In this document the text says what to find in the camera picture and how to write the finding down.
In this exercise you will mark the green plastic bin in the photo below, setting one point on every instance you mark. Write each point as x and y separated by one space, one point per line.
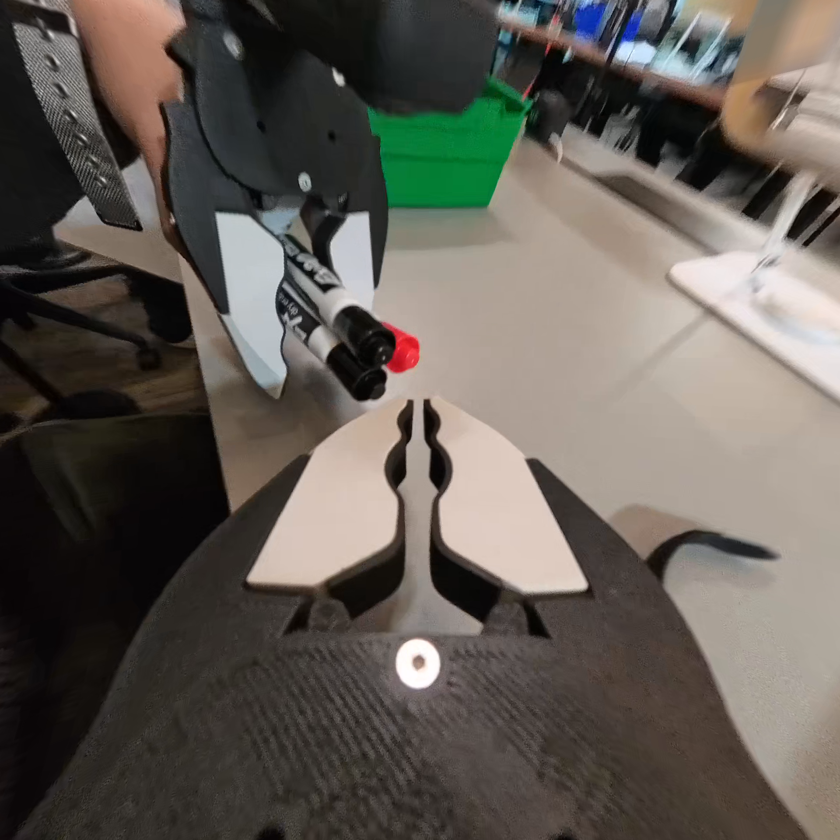
446 157

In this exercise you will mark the red dry-erase marker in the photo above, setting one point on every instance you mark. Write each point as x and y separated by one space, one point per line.
403 351

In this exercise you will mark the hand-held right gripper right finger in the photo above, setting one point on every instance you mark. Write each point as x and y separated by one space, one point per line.
505 518

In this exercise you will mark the white document stand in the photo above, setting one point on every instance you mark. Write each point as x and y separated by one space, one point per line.
754 315

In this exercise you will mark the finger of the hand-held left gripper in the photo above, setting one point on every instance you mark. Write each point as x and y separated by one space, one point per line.
358 249
249 282

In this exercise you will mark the black dry-erase marker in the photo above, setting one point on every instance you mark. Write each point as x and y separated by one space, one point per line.
364 334
358 380

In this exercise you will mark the person's left hand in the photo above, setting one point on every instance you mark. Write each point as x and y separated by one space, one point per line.
124 65

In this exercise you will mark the black power adapter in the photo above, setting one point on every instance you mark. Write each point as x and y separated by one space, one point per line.
550 115

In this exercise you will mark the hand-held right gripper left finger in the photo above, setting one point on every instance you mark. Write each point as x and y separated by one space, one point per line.
334 512

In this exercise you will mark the black office chair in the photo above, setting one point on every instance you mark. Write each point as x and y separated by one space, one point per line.
98 275

